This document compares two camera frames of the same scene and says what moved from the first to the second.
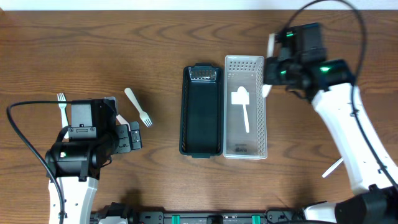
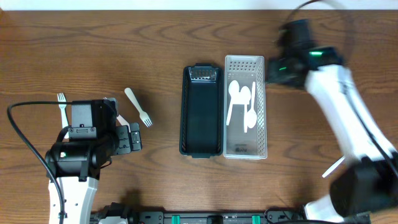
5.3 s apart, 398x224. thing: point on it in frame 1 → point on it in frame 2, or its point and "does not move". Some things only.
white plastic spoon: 243,98 does not move
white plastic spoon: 267,88 → 234,89
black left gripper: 125,139 does not move
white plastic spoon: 335,164 does not move
